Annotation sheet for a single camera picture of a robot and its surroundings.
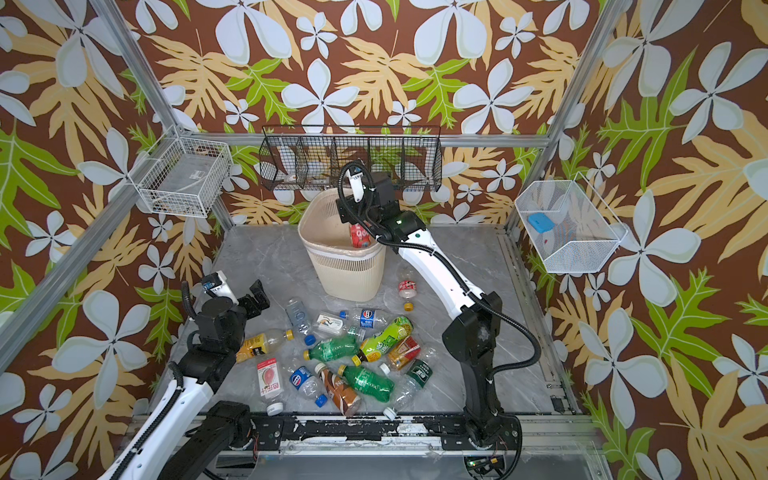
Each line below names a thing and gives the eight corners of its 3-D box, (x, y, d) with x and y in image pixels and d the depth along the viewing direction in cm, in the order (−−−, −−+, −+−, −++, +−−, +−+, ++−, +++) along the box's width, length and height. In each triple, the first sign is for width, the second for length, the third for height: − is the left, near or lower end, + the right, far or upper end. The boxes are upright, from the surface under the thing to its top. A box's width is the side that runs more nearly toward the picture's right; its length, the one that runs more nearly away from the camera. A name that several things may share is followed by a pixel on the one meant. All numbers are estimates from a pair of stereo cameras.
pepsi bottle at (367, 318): (340, 331, 93) (338, 324, 89) (341, 315, 97) (339, 307, 93) (393, 331, 93) (393, 324, 89) (392, 315, 97) (393, 307, 93)
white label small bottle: (317, 337, 93) (313, 328, 88) (319, 321, 96) (316, 311, 91) (346, 337, 93) (344, 328, 88) (347, 321, 97) (346, 311, 91)
